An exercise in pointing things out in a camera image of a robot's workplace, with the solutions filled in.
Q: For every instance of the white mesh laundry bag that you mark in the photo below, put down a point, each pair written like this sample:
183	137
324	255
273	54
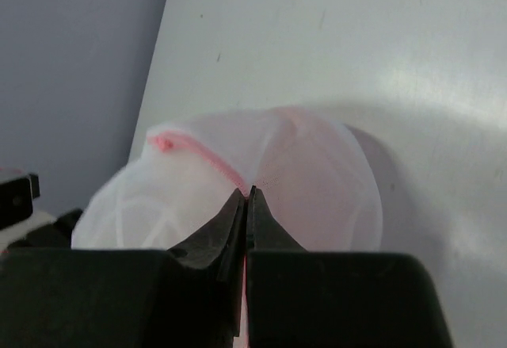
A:
183	178

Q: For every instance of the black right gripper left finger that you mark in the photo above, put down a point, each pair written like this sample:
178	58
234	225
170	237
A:
54	295

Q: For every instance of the pink bra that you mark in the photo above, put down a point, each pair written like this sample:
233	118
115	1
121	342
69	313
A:
319	185

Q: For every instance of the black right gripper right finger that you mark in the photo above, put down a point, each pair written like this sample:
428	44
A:
301	298

